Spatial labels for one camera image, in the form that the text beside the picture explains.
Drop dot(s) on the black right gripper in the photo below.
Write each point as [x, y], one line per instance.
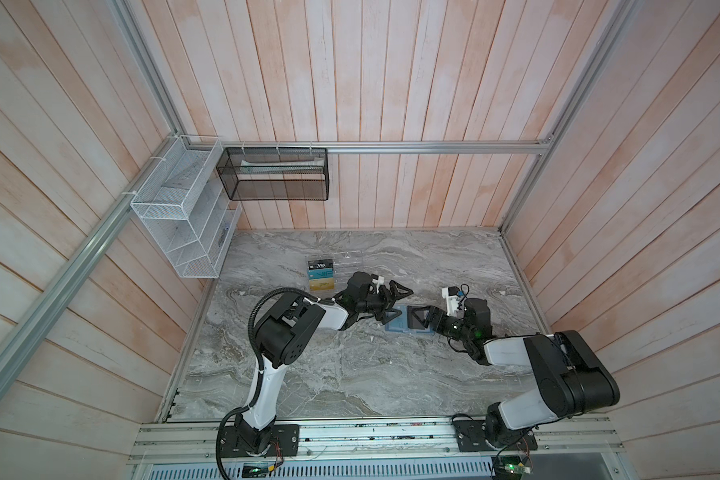
[430, 313]

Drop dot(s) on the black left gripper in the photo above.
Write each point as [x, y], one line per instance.
[387, 299]

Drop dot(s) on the beige card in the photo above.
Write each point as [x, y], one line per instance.
[321, 284]

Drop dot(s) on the teal VIP card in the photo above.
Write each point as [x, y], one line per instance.
[320, 274]

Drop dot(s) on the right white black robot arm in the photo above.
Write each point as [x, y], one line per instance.
[569, 378]

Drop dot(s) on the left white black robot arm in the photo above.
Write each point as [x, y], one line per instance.
[284, 321]

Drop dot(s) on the clear acrylic card stand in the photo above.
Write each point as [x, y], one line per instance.
[346, 263]

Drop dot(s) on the black card in stand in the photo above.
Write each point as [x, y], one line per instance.
[320, 264]

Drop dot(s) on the white ventilation grille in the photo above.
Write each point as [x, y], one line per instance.
[417, 468]

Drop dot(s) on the black mesh basket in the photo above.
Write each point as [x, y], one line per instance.
[274, 173]

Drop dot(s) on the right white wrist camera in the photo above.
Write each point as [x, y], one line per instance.
[455, 297]

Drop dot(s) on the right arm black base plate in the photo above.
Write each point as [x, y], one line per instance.
[481, 436]

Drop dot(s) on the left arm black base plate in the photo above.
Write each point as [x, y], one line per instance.
[243, 441]

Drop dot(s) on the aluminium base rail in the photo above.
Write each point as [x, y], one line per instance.
[375, 438]

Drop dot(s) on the white wire mesh shelf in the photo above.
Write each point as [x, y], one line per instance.
[184, 206]

